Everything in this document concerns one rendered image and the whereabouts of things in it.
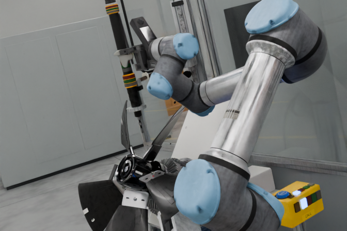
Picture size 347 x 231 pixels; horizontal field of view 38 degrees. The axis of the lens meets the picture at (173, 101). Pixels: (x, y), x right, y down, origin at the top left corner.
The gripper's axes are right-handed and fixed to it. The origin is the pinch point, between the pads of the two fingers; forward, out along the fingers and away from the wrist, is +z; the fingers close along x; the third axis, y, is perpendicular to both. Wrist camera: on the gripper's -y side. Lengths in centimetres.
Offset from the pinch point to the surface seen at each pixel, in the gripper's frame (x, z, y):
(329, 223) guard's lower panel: 70, -10, 91
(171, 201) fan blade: -7, -17, 49
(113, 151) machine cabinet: 229, 519, 157
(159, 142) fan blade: 8.9, 8.7, 36.5
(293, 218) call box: 22, -38, 63
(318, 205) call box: 35, -38, 64
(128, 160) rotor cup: -2.8, 13.8, 39.8
